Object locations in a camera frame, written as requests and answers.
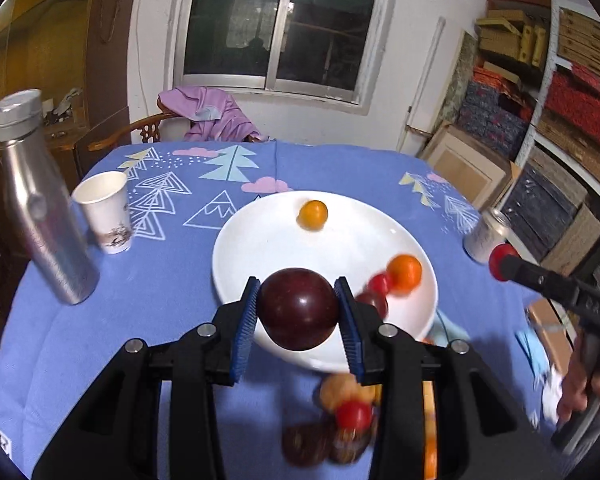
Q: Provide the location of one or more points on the white paper cup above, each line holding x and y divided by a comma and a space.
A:
105, 210

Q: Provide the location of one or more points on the large dark purple plum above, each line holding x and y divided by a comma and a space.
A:
297, 307

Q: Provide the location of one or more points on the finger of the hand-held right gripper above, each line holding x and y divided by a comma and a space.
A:
540, 275

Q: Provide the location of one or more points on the wooden chair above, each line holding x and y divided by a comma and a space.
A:
145, 130

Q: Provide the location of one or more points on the small yellow-orange tomato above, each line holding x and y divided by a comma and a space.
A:
312, 214

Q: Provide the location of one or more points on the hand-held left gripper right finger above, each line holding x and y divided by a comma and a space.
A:
350, 330

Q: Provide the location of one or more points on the blue face mask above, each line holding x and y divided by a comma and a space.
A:
532, 347

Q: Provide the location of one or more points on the purple cloth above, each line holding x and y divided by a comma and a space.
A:
215, 115

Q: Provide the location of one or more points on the small brown cardboard box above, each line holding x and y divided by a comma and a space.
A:
555, 320

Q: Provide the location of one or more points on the stainless steel bottle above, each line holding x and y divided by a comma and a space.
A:
40, 210

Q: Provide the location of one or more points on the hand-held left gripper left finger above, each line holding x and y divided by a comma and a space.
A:
245, 330

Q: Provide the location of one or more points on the blue printed tablecloth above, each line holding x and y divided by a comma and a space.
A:
155, 310

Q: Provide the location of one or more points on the white plate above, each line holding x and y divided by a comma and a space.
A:
340, 240

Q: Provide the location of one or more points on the stack of patterned boxes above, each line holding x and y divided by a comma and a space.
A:
580, 95

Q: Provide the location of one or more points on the white metal shelf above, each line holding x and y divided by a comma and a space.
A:
542, 100

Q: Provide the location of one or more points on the sliding glass window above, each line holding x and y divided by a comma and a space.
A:
230, 20

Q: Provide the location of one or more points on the white drink can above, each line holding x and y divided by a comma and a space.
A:
485, 240

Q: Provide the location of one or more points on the large orange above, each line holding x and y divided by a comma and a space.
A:
405, 274

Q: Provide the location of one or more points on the patterned leaning panel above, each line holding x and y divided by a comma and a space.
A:
460, 85

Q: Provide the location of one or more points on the red cherry tomato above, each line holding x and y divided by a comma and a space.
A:
499, 260
379, 283
353, 415

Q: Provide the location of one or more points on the small orange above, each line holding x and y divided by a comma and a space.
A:
430, 455

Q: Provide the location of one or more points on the dark purple passion fruit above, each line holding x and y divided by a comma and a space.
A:
302, 445
375, 304

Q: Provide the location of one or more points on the person's right hand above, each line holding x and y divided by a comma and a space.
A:
575, 385

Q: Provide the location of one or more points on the white tissue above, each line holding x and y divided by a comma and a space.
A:
550, 395

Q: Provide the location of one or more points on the wooden glass cabinet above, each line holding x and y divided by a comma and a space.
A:
45, 50

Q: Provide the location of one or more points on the white wall trunking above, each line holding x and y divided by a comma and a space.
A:
425, 75

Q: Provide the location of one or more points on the small tan round fruit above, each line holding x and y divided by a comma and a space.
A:
337, 391

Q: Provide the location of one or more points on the dark wrinkled passion fruit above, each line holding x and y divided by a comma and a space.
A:
349, 449

